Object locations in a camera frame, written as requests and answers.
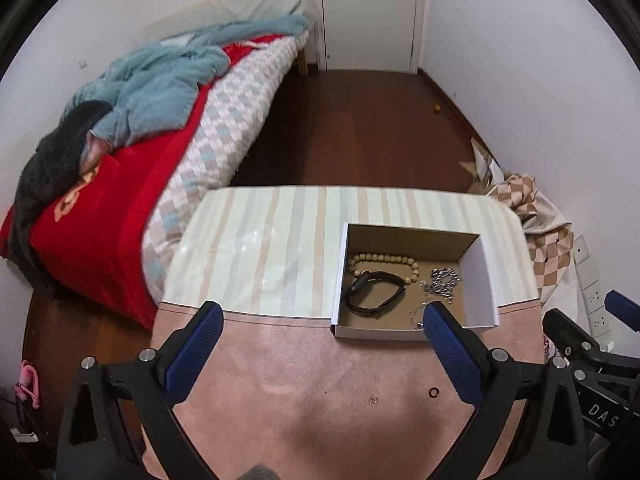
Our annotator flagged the thick silver chain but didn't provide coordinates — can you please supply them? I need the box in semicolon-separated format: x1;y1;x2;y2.
418;265;462;305

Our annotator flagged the white cardboard box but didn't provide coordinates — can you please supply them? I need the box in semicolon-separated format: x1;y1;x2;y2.
331;223;499;341

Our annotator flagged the black smart band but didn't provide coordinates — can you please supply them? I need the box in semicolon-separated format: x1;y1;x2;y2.
343;270;407;318

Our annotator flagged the wooden bead bracelet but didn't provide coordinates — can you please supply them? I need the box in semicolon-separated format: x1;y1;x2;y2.
346;251;422;285

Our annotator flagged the white power strip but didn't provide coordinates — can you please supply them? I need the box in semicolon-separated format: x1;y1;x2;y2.
573;235;614;352

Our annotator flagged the checkered beige blanket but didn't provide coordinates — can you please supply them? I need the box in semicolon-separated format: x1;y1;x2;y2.
460;139;574;307

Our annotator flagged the striped table cloth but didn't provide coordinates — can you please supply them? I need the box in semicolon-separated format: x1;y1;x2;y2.
163;186;538;318

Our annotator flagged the red bed cover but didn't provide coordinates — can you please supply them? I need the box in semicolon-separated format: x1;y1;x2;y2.
26;35;284;328

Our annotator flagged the checkered mattress quilt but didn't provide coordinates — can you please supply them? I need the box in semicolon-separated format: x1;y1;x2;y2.
141;32;309;304

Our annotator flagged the pink cloth on floor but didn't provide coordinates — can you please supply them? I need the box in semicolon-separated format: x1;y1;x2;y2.
13;360;40;410

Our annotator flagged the black knit garment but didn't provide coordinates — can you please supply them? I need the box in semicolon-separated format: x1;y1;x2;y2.
9;101;112;273

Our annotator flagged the teal blue blanket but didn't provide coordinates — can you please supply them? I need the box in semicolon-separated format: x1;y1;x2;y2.
63;13;309;148

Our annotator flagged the white door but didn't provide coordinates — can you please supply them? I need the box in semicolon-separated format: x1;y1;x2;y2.
319;0;425;74

